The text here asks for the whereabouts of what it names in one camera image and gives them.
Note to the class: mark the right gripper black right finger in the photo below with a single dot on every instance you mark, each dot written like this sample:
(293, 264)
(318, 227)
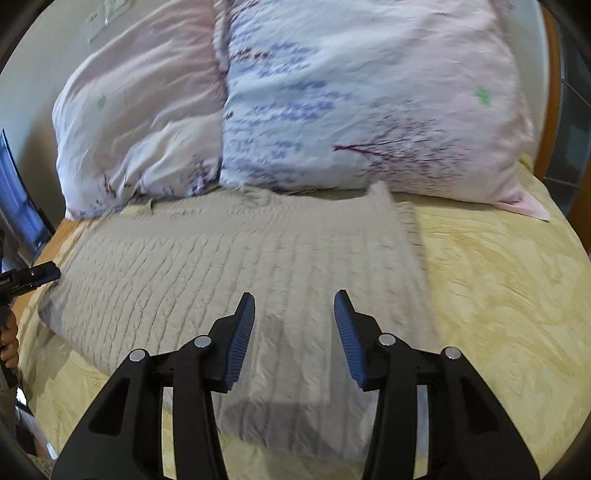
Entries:
(436, 398)

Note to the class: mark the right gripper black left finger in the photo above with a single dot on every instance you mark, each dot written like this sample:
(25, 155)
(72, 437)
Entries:
(119, 435)

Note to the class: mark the beige cable knit sweater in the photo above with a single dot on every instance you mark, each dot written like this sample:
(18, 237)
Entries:
(156, 280)

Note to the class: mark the person's left hand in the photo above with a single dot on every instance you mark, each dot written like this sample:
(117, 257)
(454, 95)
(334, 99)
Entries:
(9, 340)

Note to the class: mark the dark flat screen television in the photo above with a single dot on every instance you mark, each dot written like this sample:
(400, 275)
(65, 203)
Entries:
(25, 223)

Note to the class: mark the pink rear pillow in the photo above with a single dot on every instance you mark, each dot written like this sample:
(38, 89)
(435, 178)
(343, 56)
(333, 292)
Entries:
(142, 116)

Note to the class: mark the pink floral front pillow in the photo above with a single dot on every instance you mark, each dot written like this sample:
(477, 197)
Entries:
(424, 96)

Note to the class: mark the white wall switch plate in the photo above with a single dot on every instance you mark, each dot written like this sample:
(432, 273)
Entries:
(104, 15)

